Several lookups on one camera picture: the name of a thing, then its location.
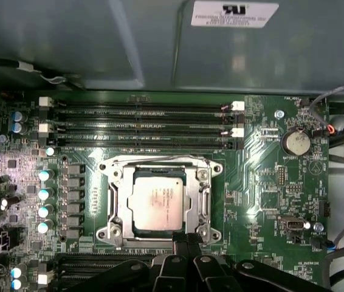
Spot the white case label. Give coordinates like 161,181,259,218
190,0,280,29

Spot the green motherboard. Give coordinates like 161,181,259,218
0,88,331,292

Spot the black grey PC case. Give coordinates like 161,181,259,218
0,0,344,292

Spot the CPU socket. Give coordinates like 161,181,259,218
95,154,224,248

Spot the silver CPU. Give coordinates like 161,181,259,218
126,165,191,237

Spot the round coin battery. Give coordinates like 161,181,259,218
282,128,311,156

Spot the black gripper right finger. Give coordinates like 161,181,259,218
187,232,334,292

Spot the black RAM slot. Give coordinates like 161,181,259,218
38,96,246,112
47,136,246,150
55,262,136,273
53,251,160,262
38,272,112,283
49,111,246,123
38,123,246,137

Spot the metal socket cover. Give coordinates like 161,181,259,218
108,164,213,244

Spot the wire locking lever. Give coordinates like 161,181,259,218
111,235,176,246
111,154,215,167

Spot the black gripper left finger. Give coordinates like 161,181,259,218
71,232,190,292

